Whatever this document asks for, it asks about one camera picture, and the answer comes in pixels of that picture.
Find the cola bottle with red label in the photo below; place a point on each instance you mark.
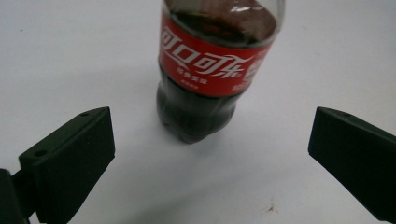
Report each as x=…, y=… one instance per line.
x=193, y=115

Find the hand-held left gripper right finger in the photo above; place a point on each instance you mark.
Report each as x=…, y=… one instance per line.
x=358, y=158

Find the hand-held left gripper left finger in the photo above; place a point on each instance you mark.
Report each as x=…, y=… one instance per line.
x=73, y=161

